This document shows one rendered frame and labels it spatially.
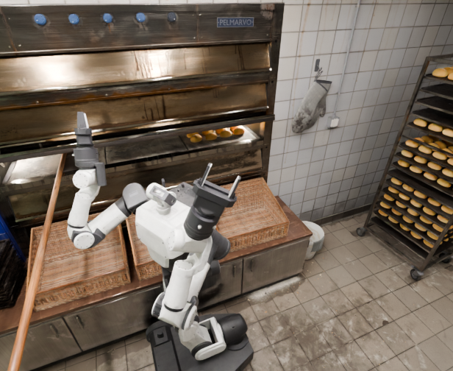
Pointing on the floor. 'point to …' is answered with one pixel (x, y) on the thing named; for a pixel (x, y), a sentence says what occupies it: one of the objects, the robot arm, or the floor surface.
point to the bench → (132, 304)
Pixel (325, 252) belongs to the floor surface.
